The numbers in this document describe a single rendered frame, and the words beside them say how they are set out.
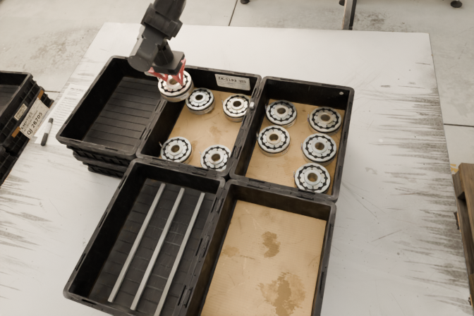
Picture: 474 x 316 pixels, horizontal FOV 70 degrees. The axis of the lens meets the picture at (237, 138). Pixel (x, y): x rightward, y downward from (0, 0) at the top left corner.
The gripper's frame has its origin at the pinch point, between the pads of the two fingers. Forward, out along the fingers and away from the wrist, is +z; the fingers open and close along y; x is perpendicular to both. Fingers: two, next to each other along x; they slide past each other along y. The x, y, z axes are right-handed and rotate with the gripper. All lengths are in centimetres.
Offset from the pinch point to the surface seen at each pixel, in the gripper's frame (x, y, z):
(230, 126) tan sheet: 0.9, 13.8, 22.4
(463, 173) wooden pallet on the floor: 42, 111, 95
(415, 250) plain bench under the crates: -21, 77, 35
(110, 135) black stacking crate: -13.2, -26.9, 21.1
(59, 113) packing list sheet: -3, -67, 34
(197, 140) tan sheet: -7.1, 4.6, 21.8
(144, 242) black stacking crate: -43.8, 3.4, 19.8
